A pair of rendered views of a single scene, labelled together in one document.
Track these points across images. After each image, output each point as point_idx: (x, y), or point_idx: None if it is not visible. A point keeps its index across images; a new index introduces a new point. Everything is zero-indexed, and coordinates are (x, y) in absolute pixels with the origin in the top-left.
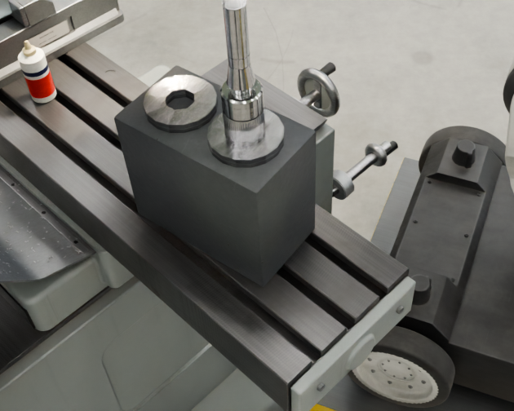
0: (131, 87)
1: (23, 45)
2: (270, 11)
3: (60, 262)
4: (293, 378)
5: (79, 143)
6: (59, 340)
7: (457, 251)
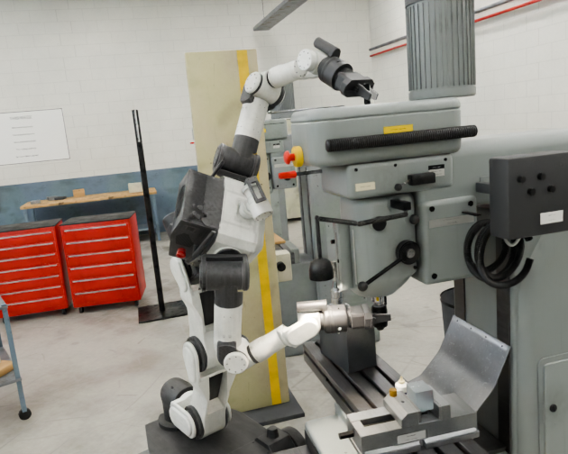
0: (359, 402)
1: None
2: None
3: (411, 382)
4: None
5: (391, 387)
6: None
7: (241, 449)
